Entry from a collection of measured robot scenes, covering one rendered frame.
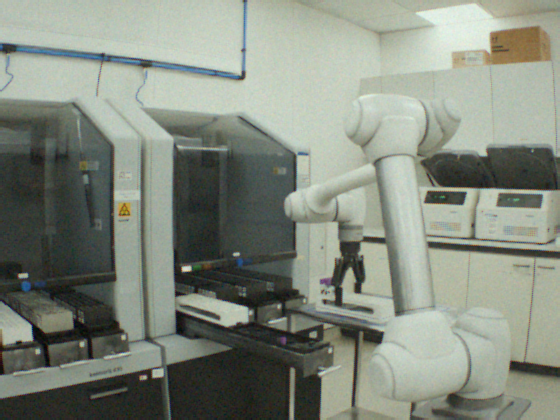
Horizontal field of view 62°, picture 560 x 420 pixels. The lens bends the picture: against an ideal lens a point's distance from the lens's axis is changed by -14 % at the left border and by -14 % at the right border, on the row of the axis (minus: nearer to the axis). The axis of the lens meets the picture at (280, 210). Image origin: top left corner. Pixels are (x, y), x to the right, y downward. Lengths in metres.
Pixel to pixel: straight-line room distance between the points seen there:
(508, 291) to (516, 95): 1.42
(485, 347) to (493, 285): 2.43
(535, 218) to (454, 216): 0.63
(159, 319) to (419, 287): 0.99
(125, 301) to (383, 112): 1.04
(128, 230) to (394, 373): 1.01
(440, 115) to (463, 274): 2.52
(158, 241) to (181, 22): 1.84
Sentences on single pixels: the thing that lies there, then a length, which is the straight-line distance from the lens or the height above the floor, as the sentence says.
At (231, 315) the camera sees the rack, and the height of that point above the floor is 0.85.
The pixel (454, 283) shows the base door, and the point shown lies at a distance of 3.82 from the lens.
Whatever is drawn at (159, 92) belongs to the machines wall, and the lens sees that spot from 3.17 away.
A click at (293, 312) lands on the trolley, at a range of 1.94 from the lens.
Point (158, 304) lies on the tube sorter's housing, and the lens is 1.85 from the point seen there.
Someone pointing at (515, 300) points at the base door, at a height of 0.51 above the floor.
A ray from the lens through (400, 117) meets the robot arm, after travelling 1.28.
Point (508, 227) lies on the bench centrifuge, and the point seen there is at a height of 1.00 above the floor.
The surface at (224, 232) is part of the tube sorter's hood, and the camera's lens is 1.98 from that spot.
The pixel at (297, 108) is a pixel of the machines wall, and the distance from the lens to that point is 3.95.
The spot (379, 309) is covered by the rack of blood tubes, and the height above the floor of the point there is 0.87.
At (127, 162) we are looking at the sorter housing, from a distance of 1.75.
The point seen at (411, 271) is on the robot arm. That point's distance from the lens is 1.21.
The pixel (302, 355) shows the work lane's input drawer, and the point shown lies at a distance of 1.49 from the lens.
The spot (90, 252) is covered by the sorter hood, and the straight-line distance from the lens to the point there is 1.68.
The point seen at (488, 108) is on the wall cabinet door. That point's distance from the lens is 4.01.
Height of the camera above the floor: 1.28
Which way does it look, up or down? 3 degrees down
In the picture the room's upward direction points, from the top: straight up
